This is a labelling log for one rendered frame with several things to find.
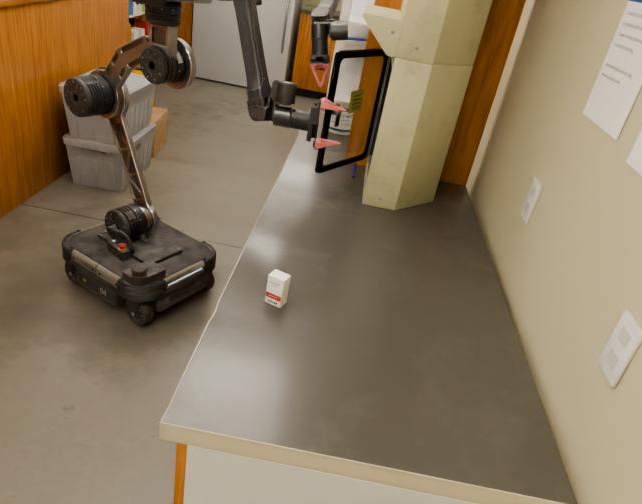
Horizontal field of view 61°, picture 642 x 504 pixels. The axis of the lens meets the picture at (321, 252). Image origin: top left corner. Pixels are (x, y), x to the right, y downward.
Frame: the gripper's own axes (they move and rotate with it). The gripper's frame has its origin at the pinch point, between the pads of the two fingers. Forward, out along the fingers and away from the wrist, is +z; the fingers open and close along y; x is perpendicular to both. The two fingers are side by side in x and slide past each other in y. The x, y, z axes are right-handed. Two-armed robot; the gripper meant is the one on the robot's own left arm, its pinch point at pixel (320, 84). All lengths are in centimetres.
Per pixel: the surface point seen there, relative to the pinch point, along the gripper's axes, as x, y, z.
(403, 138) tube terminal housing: -25.5, -26.6, 18.4
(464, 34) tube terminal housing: -43, -28, -11
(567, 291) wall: -52, -88, 49
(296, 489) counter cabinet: 4, -117, 75
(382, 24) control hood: -18.2, -34.6, -13.4
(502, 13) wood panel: -61, -2, -21
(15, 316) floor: 139, 29, 94
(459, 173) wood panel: -53, 13, 33
